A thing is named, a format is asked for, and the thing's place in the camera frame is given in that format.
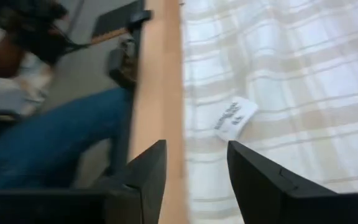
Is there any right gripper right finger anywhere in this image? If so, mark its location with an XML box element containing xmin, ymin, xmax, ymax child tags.
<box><xmin>227</xmin><ymin>139</ymin><xmax>358</xmax><ymax>224</ymax></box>

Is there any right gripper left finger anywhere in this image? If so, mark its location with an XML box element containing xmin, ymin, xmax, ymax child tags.
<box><xmin>0</xmin><ymin>139</ymin><xmax>168</xmax><ymax>224</ymax></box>

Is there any white plaid towel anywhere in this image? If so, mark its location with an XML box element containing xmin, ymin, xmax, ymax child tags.
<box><xmin>180</xmin><ymin>0</ymin><xmax>358</xmax><ymax>224</ymax></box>

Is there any person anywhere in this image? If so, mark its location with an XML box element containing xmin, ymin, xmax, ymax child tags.
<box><xmin>0</xmin><ymin>0</ymin><xmax>138</xmax><ymax>190</ymax></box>

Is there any black hazard-striped floor mat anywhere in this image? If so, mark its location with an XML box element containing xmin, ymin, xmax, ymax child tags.
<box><xmin>91</xmin><ymin>0</ymin><xmax>145</xmax><ymax>44</ymax></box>

